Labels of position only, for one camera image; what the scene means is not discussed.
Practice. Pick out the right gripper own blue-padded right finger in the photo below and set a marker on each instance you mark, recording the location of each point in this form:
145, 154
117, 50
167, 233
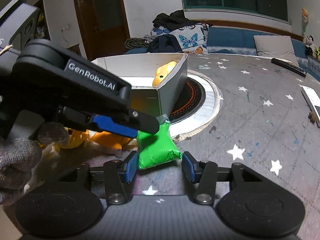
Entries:
203, 173

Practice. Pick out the beige cushion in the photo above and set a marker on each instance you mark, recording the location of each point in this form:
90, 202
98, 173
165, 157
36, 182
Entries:
275, 46

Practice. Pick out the black remote control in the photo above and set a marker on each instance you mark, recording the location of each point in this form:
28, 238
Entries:
289, 66

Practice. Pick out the blue sofa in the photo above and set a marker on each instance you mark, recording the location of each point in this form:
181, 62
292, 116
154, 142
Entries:
223, 40

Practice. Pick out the grey cardboard box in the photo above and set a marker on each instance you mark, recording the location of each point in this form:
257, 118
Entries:
139, 70

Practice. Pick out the patterned dark cloth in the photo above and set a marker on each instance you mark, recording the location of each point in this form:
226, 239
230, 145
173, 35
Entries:
134, 42

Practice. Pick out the panda plush toy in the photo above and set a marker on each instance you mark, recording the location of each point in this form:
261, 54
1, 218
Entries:
310, 48

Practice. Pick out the yellow plush duck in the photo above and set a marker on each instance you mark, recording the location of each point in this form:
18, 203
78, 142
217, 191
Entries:
76, 138

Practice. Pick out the dark wooden shelf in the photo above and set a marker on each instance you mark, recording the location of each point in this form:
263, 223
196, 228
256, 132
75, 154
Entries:
42, 30

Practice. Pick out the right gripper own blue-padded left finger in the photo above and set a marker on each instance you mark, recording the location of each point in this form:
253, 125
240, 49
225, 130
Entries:
118, 175

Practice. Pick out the round induction cooktop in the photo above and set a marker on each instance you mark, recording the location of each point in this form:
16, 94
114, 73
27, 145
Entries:
197, 106

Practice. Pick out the dark wooden door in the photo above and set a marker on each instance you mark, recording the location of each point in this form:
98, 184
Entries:
103, 27

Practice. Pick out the black clothes pile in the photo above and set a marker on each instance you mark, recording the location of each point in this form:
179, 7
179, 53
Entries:
173, 21

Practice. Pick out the butterfly print pillow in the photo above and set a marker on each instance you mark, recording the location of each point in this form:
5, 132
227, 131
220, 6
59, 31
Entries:
192, 38

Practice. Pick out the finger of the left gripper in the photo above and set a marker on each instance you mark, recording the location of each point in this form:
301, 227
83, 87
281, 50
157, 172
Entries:
143, 122
98, 123

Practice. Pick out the grey knit gloved hand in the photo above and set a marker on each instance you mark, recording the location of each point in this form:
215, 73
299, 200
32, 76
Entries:
19, 156

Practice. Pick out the large yellow rubber duck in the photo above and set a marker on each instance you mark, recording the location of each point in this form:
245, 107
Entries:
162, 72

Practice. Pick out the orange snack packet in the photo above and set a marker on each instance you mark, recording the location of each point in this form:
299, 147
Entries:
108, 143

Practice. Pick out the green plastic snack bag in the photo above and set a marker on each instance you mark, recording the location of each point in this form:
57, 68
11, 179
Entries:
156, 149

